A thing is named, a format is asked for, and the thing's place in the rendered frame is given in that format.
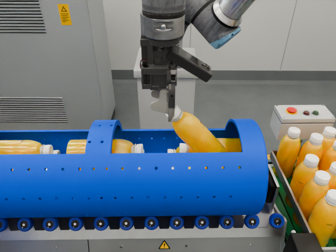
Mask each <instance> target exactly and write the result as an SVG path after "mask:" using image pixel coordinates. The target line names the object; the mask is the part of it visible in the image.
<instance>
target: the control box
mask: <svg viewBox="0 0 336 252"><path fill-rule="evenodd" d="M288 107H293V108H295V109H296V110H297V111H296V112H293V113H291V112H289V111H287V108H288ZM305 108H306V109H305ZM314 108H315V109H314ZM304 111H309V115H306V114H304V113H303V112H304ZM313 111H318V112H319V114H318V115H315V114H313ZM335 120H336V118H335V117H334V116H333V115H332V113H331V112H330V111H329V110H328V109H327V108H326V107H325V105H275V106H274V108H273V112H272V116H271V121H270V125H269V126H270V128H271V129H272V131H273V133H274V135H275V137H276V139H277V140H282V138H283V137H284V136H285V135H286V134H287V133H288V131H289V128H290V127H296V128H299V129H300V135H299V138H300V140H309V139H310V137H311V134H312V133H319V134H322V133H323V132H324V129H325V127H333V125H334V122H335Z"/></svg>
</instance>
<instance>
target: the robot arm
mask: <svg viewBox="0 0 336 252"><path fill-rule="evenodd" d="M254 1H255V0H141V3H142V29H143V34H141V38H140V46H141V60H140V69H141V84H142V89H150V90H153V91H152V92H151V96H152V97H153V98H157V99H158V100H155V101H153V102H152V103H151V104H150V108H151V109H152V110H153V111H157V112H161V113H165V114H168V122H171V120H172V119H173V117H174V116H175V92H176V86H177V67H178V66H179V67H181V68H183V69H184V70H186V71H188V72H189V73H191V74H193V75H194V76H196V77H198V78H199V79H201V80H203V81H204V82H208V81H209V80H210V78H211V77H212V70H211V67H210V66H209V65H208V64H206V63H204V62H203V61H201V60H199V59H198V58H196V57H195V56H193V55H191V54H190V53H188V52H187V51H185V50H183V49H182V48H180V47H179V46H177V44H179V42H180V40H181V39H182V38H183V37H184V34H185V32H186V30H187V27H188V26H189V25H190V24H191V23H192V24H193V26H194V27H195V28H196V29H197V30H198V31H199V33H200V34H201V35H202V36H203V37H204V38H205V39H206V41H207V42H208V43H209V44H210V45H211V46H212V47H213V48H214V49H219V48H220V47H222V46H223V45H224V44H226V43H227V42H228V41H230V40H231V39H232V38H233V37H234V36H236V35H237V34H238V33H239V32H240V31H241V27H240V26H239V25H240V24H241V22H242V15H243V14H244V13H245V12H246V10H247V9H248V8H249V7H250V6H251V5H252V4H253V2H254Z"/></svg>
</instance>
